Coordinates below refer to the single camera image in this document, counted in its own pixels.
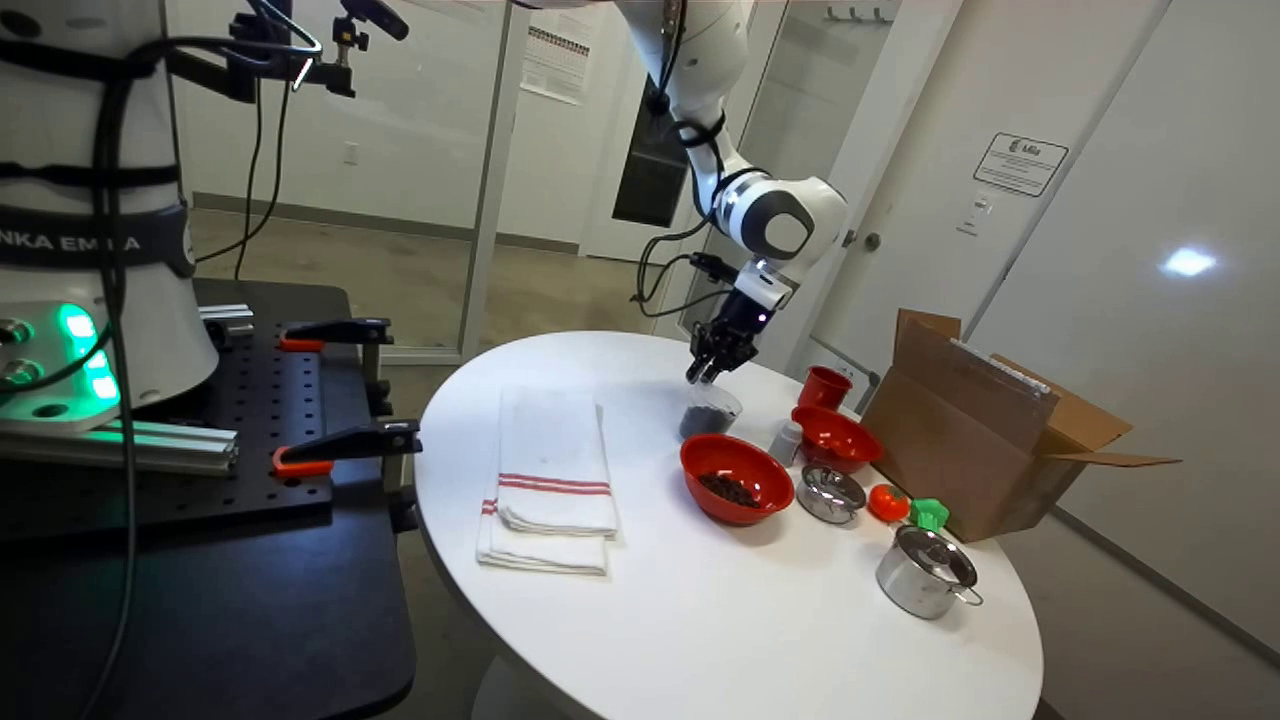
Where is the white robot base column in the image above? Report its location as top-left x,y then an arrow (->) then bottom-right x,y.
0,0 -> 223,434

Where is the empty red bowl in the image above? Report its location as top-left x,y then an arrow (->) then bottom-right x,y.
786,405 -> 887,473

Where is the black cart top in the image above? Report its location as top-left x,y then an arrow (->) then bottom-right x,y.
0,497 -> 421,720

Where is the red bowl with coffee beans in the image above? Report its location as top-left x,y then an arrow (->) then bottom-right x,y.
674,428 -> 799,533

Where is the black clamp with orange trigger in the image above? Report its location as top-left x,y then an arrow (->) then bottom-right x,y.
268,418 -> 428,489
274,314 -> 400,418

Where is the black perforated breadboard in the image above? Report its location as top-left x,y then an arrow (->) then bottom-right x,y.
0,277 -> 403,546

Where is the paper sheet on glass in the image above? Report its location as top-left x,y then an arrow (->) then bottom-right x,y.
516,16 -> 601,108

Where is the black camera on mount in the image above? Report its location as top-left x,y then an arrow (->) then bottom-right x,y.
220,0 -> 415,101

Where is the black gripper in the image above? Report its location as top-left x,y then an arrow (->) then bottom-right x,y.
685,257 -> 804,392

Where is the red metal mug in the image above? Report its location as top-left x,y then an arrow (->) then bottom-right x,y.
797,365 -> 855,418

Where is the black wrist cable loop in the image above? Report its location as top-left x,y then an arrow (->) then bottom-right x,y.
631,215 -> 745,326

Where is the small metal bowl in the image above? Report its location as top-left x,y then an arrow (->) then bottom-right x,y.
797,458 -> 872,527

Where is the open cardboard box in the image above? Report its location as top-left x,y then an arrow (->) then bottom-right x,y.
855,303 -> 1184,548

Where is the white door sign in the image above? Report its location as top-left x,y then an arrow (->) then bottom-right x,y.
967,129 -> 1072,204

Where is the white towel with red stripes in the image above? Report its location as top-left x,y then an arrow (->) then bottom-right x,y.
470,385 -> 623,582

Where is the clear plastic measuring cup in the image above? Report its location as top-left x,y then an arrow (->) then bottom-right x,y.
672,381 -> 745,443

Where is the small grey shaker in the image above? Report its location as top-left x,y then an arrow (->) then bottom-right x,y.
766,418 -> 809,473

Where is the dark coffee beans heap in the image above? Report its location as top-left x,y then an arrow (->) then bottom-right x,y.
698,473 -> 766,512

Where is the red toy tomato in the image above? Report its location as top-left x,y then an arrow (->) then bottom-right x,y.
862,479 -> 917,527

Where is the black base cable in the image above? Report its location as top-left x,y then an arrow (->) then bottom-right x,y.
70,33 -> 325,720

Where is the green toy ball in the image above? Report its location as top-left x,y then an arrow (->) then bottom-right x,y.
906,497 -> 954,537

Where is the aluminium base plate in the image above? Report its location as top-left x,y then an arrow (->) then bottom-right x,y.
0,412 -> 247,479

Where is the steel pot with handle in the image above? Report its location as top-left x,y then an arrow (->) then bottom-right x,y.
872,519 -> 989,623

